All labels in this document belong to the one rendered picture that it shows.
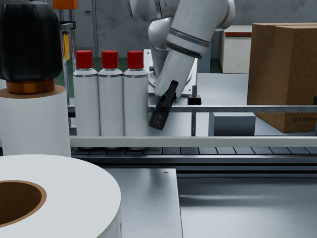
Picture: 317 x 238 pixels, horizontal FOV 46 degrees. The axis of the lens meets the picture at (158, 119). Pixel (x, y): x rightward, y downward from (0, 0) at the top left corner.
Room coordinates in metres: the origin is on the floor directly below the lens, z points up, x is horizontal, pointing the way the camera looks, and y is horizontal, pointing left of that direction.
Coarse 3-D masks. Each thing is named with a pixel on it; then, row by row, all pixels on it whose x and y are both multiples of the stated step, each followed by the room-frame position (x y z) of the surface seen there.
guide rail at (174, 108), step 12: (72, 108) 0.79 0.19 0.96; (180, 108) 0.79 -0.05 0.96; (192, 108) 0.79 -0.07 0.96; (204, 108) 0.79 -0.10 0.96; (216, 108) 0.79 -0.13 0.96; (228, 108) 0.79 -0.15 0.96; (240, 108) 0.79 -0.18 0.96; (252, 108) 0.79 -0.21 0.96; (264, 108) 0.79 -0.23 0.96; (276, 108) 0.79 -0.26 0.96; (288, 108) 0.79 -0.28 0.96; (300, 108) 0.79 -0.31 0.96; (312, 108) 0.79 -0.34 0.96
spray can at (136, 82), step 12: (132, 60) 0.75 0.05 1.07; (132, 72) 0.74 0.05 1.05; (144, 72) 0.75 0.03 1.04; (132, 84) 0.74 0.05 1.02; (144, 84) 0.74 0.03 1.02; (132, 96) 0.74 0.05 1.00; (144, 96) 0.74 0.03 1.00; (132, 108) 0.74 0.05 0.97; (144, 108) 0.74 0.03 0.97; (132, 120) 0.74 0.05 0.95; (144, 120) 0.74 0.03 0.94; (132, 132) 0.74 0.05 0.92; (144, 132) 0.74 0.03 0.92
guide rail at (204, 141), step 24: (0, 144) 0.72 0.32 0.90; (72, 144) 0.72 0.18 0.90; (96, 144) 0.72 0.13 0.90; (120, 144) 0.72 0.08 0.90; (144, 144) 0.72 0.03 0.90; (168, 144) 0.72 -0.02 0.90; (192, 144) 0.72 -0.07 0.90; (216, 144) 0.72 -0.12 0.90; (240, 144) 0.72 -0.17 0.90; (264, 144) 0.72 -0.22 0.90; (288, 144) 0.72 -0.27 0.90; (312, 144) 0.72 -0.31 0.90
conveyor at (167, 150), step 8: (0, 152) 0.73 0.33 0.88; (72, 152) 0.73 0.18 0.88; (80, 152) 0.73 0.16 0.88; (88, 152) 0.73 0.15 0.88; (96, 152) 0.73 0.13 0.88; (104, 152) 0.73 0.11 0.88; (112, 152) 0.73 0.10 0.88; (120, 152) 0.73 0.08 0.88; (128, 152) 0.73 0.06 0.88; (136, 152) 0.73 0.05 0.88; (144, 152) 0.73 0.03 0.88; (152, 152) 0.73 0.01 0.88; (160, 152) 0.73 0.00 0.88; (168, 152) 0.73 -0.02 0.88; (176, 152) 0.73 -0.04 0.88; (184, 152) 0.73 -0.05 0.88; (192, 152) 0.73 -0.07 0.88; (200, 152) 0.73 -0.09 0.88; (208, 152) 0.73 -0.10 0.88; (216, 152) 0.73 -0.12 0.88; (224, 152) 0.73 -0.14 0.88; (232, 152) 0.73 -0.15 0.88; (240, 152) 0.73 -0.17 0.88; (248, 152) 0.73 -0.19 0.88; (256, 152) 0.73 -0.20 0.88; (264, 152) 0.73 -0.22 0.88; (272, 152) 0.74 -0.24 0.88; (280, 152) 0.73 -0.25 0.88; (288, 152) 0.73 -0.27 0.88; (296, 152) 0.73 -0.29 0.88; (304, 152) 0.73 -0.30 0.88; (312, 152) 0.73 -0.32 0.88
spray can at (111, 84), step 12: (108, 60) 0.75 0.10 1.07; (108, 72) 0.75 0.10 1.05; (120, 72) 0.76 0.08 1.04; (108, 84) 0.74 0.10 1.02; (120, 84) 0.75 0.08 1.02; (108, 96) 0.74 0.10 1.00; (120, 96) 0.75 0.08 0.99; (108, 108) 0.74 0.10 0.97; (120, 108) 0.75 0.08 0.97; (108, 120) 0.74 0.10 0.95; (120, 120) 0.75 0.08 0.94; (108, 132) 0.74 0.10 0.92; (120, 132) 0.75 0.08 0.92
